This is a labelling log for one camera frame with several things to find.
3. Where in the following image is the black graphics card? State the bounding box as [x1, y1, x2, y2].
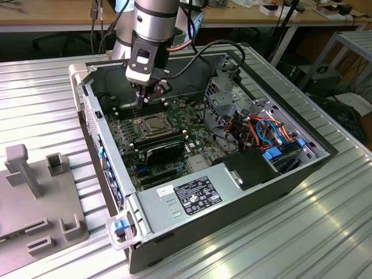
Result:
[144, 141, 186, 165]

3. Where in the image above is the blue case latch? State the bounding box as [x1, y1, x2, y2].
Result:
[114, 220, 129, 234]

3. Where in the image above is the green motherboard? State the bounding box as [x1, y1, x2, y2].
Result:
[103, 97, 230, 192]

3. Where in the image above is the grey power supply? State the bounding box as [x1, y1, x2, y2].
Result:
[127, 162, 244, 237]

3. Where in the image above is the green circuit board part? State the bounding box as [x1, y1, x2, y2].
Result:
[0, 229, 27, 242]

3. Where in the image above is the grey PC case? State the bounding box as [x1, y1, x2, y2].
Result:
[68, 42, 339, 274]

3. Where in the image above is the black plastic shroud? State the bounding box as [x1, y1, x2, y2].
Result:
[211, 147, 282, 192]

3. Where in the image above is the thick black cable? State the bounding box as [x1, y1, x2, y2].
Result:
[96, 91, 117, 103]

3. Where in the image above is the orange wire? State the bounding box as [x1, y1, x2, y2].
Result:
[248, 115, 293, 142]

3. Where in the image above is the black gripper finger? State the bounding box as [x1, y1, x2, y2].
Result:
[130, 82, 145, 109]
[142, 77, 170, 108]

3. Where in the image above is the black box with handle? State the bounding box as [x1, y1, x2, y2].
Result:
[299, 64, 343, 98]

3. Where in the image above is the black bag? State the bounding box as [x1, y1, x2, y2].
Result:
[306, 94, 367, 143]

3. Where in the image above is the blue wire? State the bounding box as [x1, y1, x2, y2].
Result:
[255, 118, 284, 148]

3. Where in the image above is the white box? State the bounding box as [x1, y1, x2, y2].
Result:
[259, 3, 299, 17]

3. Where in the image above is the grey parts rack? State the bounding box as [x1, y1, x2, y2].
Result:
[0, 144, 90, 257]

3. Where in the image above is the pale plastic case handle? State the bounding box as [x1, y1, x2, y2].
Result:
[105, 211, 139, 251]
[68, 64, 88, 113]

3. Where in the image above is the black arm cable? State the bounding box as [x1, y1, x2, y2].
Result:
[167, 40, 245, 79]

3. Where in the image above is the metal socket cover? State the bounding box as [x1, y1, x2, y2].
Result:
[139, 115, 175, 139]

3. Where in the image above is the black expansion slot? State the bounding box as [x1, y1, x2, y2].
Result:
[141, 173, 181, 187]
[138, 167, 178, 181]

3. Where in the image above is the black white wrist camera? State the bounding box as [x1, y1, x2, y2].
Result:
[124, 40, 160, 85]

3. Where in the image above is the copper coloured hose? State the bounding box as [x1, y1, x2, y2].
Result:
[167, 37, 193, 55]

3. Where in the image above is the power connector with coloured wires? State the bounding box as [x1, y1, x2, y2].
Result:
[226, 115, 256, 151]

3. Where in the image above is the silver drive cage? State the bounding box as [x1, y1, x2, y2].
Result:
[203, 76, 254, 124]

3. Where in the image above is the wooden desk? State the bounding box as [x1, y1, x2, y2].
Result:
[0, 0, 372, 69]

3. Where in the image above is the silver heatsink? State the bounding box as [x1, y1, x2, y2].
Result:
[188, 155, 212, 173]

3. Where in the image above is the black desk device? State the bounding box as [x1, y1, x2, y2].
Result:
[339, 3, 355, 16]

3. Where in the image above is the blue disk carrier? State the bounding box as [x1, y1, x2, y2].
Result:
[262, 146, 303, 165]

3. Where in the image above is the metal shelf frame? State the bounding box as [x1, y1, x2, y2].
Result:
[298, 30, 372, 98]

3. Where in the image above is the silver CPU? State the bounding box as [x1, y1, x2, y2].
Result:
[146, 117, 169, 135]

